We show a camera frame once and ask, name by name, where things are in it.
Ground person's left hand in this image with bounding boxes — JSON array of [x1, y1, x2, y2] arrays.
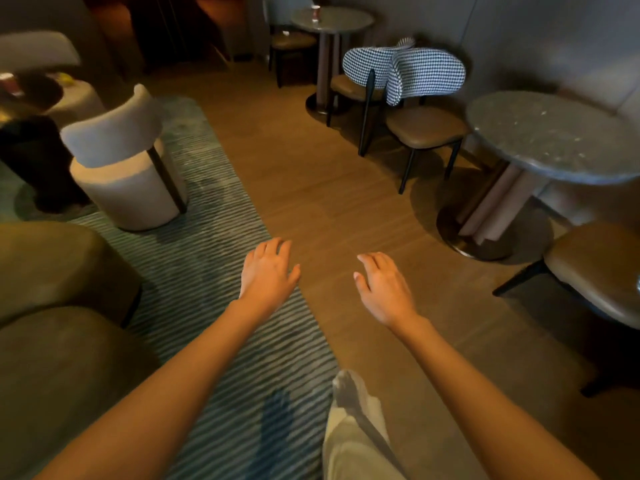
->
[[239, 237, 302, 320]]

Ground person's right hand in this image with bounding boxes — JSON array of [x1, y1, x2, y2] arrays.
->
[[353, 252, 421, 336]]

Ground person's left forearm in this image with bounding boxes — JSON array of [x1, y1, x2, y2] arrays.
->
[[34, 299, 271, 480]]

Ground person's right forearm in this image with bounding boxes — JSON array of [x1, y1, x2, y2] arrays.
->
[[392, 315, 601, 480]]

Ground blue-green striped rug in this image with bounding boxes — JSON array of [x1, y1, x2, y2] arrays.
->
[[0, 97, 341, 480]]

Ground person's white shoe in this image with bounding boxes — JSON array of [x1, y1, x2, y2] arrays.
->
[[332, 370, 372, 411]]

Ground beige round upholstered chair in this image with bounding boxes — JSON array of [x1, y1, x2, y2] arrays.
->
[[0, 30, 107, 128], [60, 84, 189, 232]]

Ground person's beige trouser leg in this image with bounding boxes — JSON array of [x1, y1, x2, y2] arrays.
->
[[322, 387, 407, 480]]

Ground houndstooth back chair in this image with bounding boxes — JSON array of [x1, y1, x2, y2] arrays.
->
[[357, 47, 472, 195], [326, 37, 417, 129]]

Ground brown seat chair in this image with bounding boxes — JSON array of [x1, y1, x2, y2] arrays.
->
[[492, 222, 640, 399], [262, 0, 319, 89]]

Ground small round stone table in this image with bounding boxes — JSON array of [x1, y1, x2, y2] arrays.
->
[[291, 6, 376, 115]]

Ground large round stone table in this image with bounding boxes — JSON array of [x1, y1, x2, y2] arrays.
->
[[436, 91, 640, 261]]

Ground dark round coffee table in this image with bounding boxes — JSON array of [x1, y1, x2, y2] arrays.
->
[[0, 72, 93, 215]]

